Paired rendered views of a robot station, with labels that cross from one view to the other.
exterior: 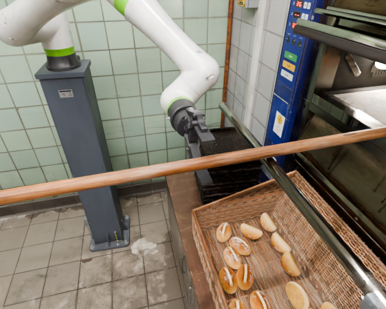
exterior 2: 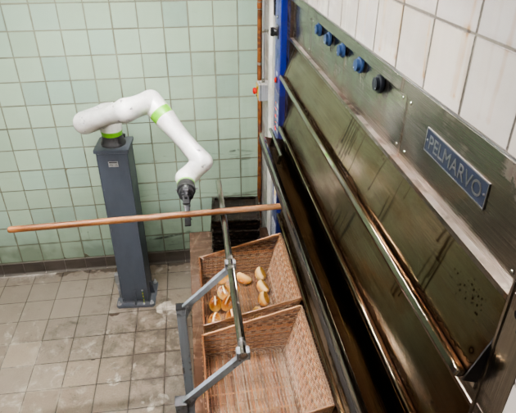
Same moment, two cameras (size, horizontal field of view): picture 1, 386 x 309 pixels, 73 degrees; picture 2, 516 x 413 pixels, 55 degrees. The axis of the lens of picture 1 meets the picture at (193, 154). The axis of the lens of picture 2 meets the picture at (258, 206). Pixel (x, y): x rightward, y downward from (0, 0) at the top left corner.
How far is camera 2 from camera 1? 1.76 m
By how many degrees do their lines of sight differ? 7
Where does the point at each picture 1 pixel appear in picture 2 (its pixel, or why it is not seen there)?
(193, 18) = (225, 97)
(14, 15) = (90, 120)
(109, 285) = (133, 334)
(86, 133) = (125, 195)
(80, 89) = (124, 161)
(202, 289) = (196, 309)
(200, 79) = (198, 166)
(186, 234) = (195, 279)
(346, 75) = not seen: hidden behind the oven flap
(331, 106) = not seen: hidden behind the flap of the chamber
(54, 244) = (84, 299)
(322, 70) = not seen: hidden behind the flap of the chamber
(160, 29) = (176, 136)
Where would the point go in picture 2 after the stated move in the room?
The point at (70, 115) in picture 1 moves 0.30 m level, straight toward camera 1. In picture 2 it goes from (114, 180) to (120, 204)
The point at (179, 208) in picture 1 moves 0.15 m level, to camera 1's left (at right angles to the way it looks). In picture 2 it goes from (194, 261) to (170, 260)
